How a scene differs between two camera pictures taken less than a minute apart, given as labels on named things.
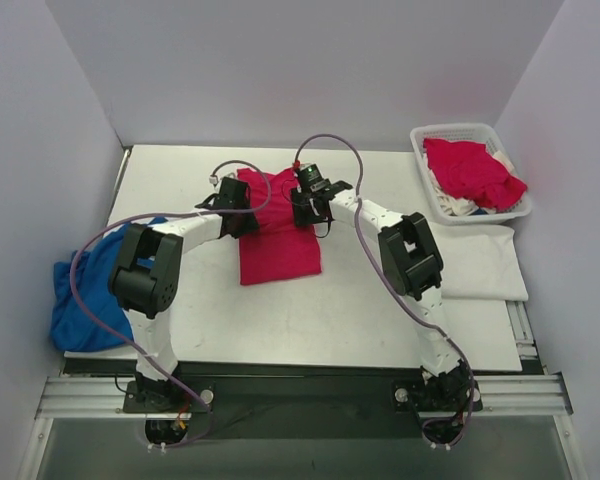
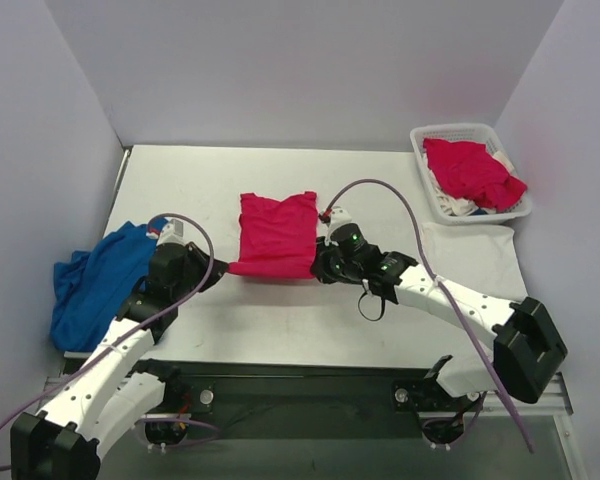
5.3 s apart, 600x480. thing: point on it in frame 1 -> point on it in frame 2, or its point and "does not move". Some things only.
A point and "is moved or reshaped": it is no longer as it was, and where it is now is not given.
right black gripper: (304, 212) -> (323, 262)
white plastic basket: (468, 174) does not move
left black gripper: (243, 220) -> (200, 260)
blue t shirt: (72, 329) does not move
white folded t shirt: (479, 262) does not move
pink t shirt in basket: (469, 170) does not move
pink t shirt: (277, 250) is moved or reshaped
